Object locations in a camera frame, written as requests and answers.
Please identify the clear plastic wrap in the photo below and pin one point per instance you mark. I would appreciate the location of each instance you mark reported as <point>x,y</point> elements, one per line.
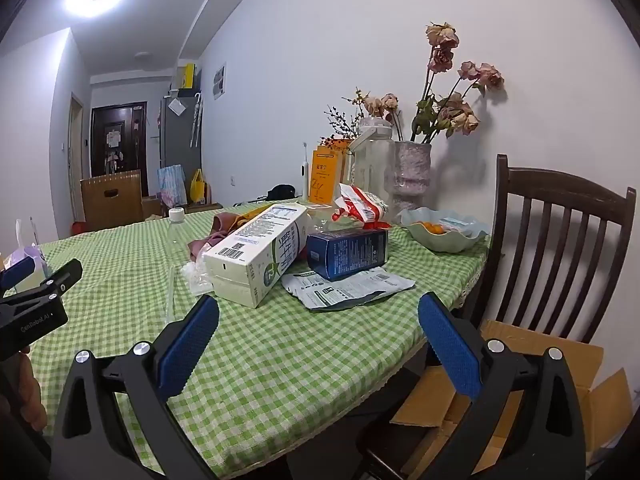
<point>197,277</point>

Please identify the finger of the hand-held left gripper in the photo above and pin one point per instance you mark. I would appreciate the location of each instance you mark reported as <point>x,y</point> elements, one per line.
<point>17,272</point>
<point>60,275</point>

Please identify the yellow bag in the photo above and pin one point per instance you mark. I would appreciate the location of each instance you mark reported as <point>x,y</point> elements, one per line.
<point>197,190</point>

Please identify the red plastic item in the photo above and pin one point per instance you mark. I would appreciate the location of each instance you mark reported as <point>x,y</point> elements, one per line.
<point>78,227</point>

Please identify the brown cardboard box by door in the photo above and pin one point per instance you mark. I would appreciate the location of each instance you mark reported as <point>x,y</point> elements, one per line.
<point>125,200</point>

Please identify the green checkered tablecloth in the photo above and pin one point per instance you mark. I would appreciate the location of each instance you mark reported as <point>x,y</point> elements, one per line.
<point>300,350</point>

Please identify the dark wooden chair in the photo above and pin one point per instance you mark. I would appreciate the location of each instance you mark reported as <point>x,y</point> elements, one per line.
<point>505,240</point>

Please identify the dried berry branches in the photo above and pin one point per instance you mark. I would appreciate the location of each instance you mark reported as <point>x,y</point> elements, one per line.
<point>340,125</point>

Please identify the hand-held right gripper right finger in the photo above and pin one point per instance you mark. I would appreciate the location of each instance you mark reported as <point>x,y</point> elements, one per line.
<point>450,350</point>

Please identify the red white snack bag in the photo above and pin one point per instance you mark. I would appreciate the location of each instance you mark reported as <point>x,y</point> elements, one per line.
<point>362,205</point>

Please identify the clear jar with white lid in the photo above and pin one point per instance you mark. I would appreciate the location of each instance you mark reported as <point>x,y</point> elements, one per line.
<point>372,165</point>

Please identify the clear plastic bottle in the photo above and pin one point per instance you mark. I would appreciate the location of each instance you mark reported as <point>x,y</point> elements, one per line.
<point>176,230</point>

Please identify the person's left hand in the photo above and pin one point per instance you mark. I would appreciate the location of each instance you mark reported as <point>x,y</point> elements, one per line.
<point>32,395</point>

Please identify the orange box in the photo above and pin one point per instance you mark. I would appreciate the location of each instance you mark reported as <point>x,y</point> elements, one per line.
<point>325,175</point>

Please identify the wooden side door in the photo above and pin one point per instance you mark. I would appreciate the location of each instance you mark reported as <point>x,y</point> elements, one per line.
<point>75,160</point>

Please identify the white green pouch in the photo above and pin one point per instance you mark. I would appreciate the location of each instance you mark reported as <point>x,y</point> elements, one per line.
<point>340,290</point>

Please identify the yellow box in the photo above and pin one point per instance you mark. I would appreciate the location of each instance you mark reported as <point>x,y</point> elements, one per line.
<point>187,76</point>

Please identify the blue gift bag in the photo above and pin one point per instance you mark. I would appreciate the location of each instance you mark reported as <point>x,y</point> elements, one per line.
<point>172,185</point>

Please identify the white blue packet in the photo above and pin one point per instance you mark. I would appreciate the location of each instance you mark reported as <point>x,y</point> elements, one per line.
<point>460,225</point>

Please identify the purple tissue pack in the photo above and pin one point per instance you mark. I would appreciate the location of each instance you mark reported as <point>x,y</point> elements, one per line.
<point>22,252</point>

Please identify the white umbrella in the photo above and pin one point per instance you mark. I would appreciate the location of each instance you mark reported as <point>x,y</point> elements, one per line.
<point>196,120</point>

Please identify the pile of orange fruit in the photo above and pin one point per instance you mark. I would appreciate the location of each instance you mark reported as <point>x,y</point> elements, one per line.
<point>431,228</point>

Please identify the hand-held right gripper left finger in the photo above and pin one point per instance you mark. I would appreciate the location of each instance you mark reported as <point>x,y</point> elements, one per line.
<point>190,345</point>

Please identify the dark blue box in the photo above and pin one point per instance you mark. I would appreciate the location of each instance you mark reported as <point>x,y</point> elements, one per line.
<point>345,255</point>

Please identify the pale green wavy bowl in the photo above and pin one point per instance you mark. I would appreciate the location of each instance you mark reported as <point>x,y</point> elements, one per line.
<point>450,242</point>

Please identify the white electric toothbrush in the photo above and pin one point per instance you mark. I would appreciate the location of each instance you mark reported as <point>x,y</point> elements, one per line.
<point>305,180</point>

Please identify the grey cabinet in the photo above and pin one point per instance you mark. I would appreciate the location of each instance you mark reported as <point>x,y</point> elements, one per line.
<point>175,140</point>

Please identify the white green milk carton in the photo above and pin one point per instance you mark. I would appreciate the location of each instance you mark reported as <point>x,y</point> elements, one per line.
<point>250,260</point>

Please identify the dark entrance door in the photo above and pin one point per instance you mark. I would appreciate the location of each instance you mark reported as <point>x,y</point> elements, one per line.
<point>100,135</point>

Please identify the black item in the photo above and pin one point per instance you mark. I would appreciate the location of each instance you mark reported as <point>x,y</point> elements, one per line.
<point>280,193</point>

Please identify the pink cloth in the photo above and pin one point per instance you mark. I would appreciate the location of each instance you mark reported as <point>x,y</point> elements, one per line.
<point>225,225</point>

